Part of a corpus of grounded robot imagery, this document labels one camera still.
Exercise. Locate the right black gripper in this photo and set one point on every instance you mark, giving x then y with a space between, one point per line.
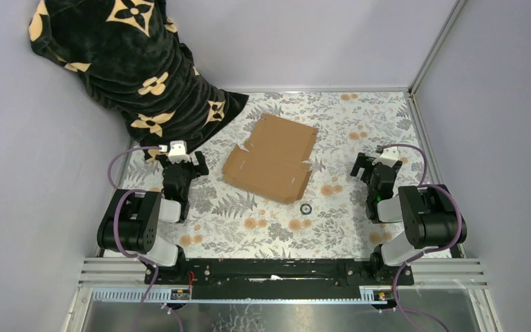
364 162

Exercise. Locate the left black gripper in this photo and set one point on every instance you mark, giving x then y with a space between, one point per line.
202 167

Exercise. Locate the brown cardboard box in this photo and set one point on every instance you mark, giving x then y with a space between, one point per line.
273 161

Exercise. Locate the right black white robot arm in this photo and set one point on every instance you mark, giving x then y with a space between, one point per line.
431 219

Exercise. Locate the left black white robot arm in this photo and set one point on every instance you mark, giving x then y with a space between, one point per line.
130 223

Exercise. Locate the floral patterned table mat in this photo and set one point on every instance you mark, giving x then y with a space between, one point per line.
330 220

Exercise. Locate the black floral plush blanket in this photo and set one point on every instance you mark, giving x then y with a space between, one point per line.
129 57

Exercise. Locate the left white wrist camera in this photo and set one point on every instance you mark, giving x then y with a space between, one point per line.
178 152

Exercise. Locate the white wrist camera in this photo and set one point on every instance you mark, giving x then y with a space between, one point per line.
388 156
178 152

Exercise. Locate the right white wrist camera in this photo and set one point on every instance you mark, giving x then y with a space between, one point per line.
388 156

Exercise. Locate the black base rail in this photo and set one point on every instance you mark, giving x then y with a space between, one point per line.
277 279

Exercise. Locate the aluminium frame rails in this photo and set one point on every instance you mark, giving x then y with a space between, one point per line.
111 278

